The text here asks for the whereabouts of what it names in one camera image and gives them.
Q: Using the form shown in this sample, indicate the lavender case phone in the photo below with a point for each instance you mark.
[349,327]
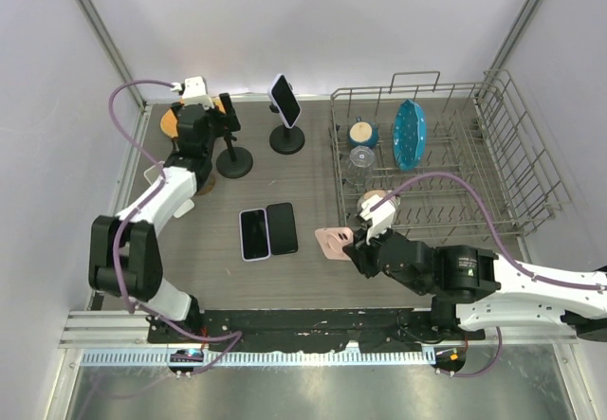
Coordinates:
[254,235]

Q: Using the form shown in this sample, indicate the black tall pole stand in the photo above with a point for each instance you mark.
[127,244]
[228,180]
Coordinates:
[287,139]

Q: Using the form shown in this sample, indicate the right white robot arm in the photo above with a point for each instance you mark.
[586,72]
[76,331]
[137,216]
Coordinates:
[473,288]

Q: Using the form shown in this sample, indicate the white case phone on pole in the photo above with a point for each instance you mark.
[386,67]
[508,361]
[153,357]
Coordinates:
[283,99]

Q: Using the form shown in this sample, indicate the orange woven mat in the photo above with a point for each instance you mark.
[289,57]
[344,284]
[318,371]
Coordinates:
[168,123]

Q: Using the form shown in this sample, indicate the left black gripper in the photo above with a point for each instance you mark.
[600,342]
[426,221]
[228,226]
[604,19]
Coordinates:
[227,122]

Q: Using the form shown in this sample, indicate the teal speckled plate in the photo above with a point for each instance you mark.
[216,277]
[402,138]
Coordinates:
[409,135]

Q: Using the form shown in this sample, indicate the grey stand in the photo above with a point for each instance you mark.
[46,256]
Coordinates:
[208,185]

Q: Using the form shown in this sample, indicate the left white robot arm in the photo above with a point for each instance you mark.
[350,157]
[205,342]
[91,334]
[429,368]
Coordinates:
[124,255]

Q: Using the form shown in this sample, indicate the grey wire dish rack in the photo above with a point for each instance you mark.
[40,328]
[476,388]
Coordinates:
[485,167]

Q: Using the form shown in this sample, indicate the striped ceramic mug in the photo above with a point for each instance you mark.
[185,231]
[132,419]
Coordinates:
[379,193]

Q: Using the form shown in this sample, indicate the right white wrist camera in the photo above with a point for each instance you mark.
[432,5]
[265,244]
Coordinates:
[376,215]

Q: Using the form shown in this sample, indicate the black round base stand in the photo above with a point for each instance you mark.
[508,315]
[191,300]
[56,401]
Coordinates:
[235,161]

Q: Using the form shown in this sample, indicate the white cable duct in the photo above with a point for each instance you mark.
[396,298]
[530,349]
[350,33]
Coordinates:
[172,357]

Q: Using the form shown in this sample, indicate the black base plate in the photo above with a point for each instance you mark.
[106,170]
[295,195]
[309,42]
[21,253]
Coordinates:
[321,331]

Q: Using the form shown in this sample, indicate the blue mug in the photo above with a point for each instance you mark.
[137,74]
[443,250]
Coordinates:
[363,133]

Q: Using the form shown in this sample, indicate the black phone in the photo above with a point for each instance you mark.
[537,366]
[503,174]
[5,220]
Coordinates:
[282,231]

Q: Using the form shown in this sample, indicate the clear glass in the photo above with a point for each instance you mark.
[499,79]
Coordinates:
[358,168]

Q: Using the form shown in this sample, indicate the pink case phone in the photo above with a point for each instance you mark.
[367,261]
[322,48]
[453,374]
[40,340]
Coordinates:
[332,241]

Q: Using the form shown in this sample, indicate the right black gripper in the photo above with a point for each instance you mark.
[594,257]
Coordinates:
[361,252]

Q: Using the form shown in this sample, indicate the white phone stand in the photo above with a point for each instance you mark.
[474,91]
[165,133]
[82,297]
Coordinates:
[151,175]

